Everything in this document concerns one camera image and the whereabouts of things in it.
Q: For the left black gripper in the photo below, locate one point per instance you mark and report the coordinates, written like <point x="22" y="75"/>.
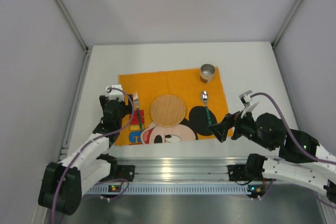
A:
<point x="126" y="109"/>

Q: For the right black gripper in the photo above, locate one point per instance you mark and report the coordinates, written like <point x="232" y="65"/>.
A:
<point x="234" y="126"/>

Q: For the fork with teal handle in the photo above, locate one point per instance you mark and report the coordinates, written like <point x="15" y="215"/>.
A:
<point x="137" y="107"/>

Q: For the spoon with teal handle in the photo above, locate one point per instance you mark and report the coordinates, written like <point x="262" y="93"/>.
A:
<point x="204" y="99"/>

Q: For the round woven coaster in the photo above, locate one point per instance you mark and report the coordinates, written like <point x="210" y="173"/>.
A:
<point x="167" y="110"/>

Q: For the orange Mickey Mouse placemat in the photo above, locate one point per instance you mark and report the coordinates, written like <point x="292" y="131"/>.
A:
<point x="186" y="85"/>

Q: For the metal cup with cork band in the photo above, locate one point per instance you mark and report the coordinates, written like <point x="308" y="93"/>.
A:
<point x="207" y="72"/>

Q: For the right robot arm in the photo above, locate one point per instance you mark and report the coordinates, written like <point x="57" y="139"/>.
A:
<point x="301" y="159"/>

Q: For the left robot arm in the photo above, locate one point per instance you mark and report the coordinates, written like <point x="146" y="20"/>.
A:
<point x="66" y="182"/>

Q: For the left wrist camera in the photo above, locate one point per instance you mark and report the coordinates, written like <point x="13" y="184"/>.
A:
<point x="115" y="92"/>

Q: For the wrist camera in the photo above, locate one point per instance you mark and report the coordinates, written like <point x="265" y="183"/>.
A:
<point x="115" y="92"/>
<point x="248" y="101"/>

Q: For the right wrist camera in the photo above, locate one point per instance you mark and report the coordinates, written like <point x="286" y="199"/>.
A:
<point x="248" y="101"/>

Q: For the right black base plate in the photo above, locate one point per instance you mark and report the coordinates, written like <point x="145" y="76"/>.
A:
<point x="243" y="174"/>

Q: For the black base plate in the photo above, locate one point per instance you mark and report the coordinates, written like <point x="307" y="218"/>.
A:
<point x="243" y="174"/>
<point x="120" y="172"/>

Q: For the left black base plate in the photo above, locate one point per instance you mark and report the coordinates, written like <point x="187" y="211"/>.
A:
<point x="120" y="172"/>

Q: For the aluminium rail frame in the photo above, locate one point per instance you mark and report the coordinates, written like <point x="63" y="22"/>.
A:
<point x="159" y="170"/>

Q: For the perforated cable duct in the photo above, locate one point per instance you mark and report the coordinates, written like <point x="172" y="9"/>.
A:
<point x="176" y="189"/>

